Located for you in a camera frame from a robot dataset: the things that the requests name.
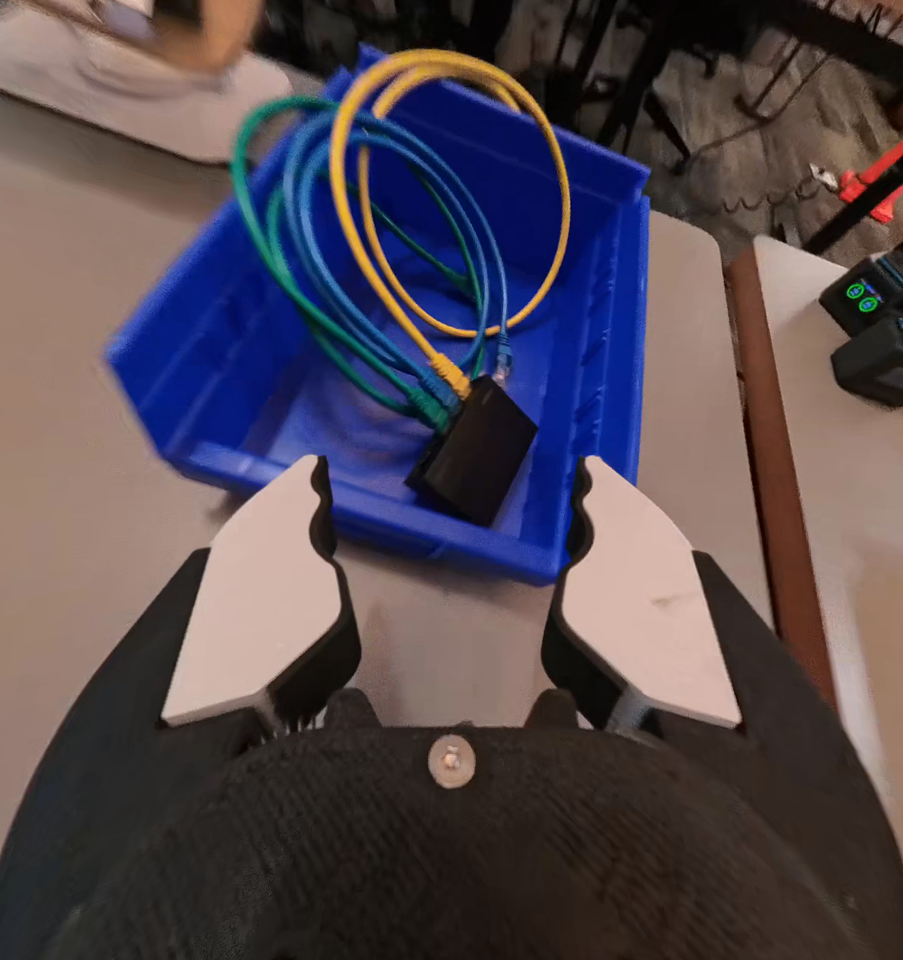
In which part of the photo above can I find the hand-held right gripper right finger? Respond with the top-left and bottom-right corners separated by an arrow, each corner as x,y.
540,454 -> 745,735

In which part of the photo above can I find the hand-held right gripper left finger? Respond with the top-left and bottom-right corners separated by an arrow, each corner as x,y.
159,453 -> 363,732

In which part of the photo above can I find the black network switch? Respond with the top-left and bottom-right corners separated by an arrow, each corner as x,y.
405,375 -> 539,526

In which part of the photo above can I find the blue plastic bin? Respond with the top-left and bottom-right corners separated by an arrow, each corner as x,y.
105,43 -> 651,586

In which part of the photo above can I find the green ethernet cable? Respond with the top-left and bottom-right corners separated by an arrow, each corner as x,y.
230,96 -> 490,435

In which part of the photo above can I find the blue ethernet cable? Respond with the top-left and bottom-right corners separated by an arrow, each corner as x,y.
282,123 -> 514,417

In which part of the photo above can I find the yellow ethernet cable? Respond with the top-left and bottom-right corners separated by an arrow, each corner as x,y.
330,48 -> 573,399

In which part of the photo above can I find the grey table brown edge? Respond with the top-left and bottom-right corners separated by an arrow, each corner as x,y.
725,236 -> 903,811

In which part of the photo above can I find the red black stand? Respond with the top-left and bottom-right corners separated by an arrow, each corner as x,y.
837,120 -> 903,226

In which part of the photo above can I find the white board stand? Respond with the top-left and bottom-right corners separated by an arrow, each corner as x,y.
0,7 -> 295,166

